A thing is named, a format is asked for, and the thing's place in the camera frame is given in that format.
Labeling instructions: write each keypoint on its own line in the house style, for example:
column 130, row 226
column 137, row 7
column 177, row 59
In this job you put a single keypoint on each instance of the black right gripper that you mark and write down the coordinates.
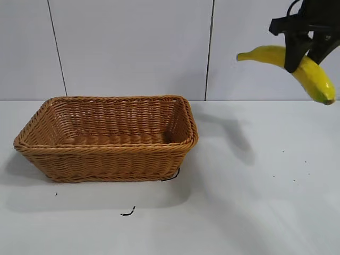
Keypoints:
column 318, row 18

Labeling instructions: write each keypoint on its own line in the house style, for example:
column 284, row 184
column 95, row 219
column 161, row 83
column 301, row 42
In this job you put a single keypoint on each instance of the yellow banana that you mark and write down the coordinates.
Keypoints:
column 316, row 79

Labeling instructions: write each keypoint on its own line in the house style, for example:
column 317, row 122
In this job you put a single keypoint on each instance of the brown wicker basket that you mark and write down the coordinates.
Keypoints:
column 106, row 162

